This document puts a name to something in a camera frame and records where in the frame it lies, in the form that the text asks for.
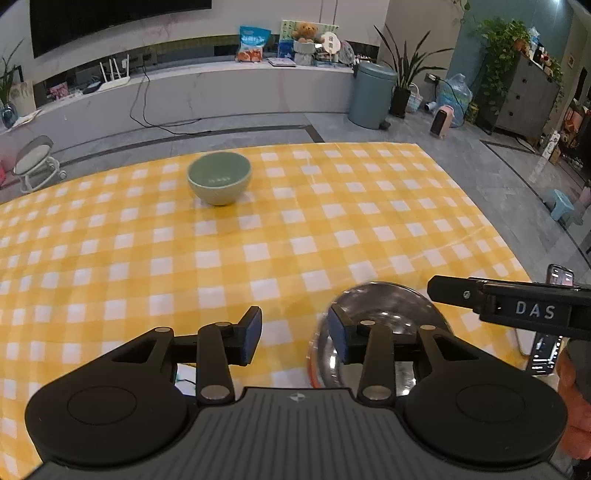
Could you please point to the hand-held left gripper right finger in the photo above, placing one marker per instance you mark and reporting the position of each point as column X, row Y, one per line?
column 337, row 337

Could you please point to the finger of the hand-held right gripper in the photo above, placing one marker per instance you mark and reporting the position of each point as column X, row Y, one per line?
column 455, row 290

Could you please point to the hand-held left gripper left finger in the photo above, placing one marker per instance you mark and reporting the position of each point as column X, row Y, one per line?
column 251, row 334

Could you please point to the orange steel-lined bowl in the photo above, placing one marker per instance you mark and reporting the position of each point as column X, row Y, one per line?
column 388, row 300

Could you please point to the person's right hand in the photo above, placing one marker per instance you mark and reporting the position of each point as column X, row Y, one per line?
column 579, row 415

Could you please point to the smartphone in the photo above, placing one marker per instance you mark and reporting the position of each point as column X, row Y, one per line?
column 559, row 276

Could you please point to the light blue stool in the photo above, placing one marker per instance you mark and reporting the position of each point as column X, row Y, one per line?
column 558, row 203

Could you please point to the yellow checked tablecloth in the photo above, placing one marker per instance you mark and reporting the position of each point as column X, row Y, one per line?
column 138, row 258

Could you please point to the green ceramic bowl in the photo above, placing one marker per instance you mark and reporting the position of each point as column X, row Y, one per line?
column 217, row 194

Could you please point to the pink space heater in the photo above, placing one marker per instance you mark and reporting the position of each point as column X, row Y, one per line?
column 442, row 122

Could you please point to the blue water bottle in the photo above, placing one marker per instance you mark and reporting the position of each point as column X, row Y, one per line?
column 455, row 101

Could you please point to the potted long-leaf plant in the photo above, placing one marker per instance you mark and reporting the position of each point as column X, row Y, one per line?
column 401, row 99

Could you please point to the grey drawer cabinet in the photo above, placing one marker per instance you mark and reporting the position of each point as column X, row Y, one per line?
column 526, row 101

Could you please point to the grey-blue trash can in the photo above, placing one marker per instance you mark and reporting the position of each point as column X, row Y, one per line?
column 369, row 97

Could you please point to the leafy vine plant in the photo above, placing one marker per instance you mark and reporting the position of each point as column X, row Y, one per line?
column 501, row 46

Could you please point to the grey stone pot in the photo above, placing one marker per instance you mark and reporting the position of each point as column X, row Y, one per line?
column 304, row 54

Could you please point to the white router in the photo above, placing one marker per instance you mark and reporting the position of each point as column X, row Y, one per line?
column 115, row 83

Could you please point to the blue snack bag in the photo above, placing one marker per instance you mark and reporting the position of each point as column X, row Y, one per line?
column 253, row 44

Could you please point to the brown teddy bear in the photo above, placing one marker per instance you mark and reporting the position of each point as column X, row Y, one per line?
column 304, row 32

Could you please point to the black television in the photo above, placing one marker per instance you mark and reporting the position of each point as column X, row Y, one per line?
column 115, row 23

